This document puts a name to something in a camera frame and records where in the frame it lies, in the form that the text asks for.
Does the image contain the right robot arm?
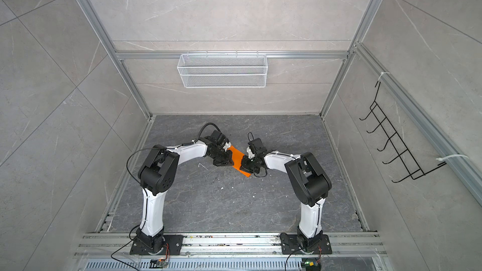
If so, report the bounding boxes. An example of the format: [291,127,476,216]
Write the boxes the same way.
[235,151,332,252]

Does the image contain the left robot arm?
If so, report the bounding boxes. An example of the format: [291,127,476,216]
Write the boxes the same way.
[134,138,234,254]

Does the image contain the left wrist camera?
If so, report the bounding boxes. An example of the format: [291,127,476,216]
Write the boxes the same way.
[209,130,231,151]

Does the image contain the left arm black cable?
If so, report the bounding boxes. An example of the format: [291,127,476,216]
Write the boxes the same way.
[126,122,221,187]

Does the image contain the white wire mesh basket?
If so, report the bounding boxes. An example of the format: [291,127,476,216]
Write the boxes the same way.
[177,53,269,89]

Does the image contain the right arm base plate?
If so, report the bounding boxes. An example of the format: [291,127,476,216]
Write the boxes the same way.
[279,233,333,255]

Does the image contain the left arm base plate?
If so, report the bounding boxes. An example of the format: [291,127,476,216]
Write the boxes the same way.
[129,235,184,255]

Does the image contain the white vented cable duct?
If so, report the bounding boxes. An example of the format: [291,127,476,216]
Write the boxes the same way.
[82,258,305,270]

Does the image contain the aluminium mounting rail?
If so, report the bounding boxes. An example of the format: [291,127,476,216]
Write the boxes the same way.
[74,232,387,258]

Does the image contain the black wire hook rack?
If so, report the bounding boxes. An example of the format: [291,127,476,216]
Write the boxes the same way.
[359,82,447,184]

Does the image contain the white cable tie lower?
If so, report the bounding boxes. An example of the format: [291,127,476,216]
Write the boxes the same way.
[436,154,469,162]

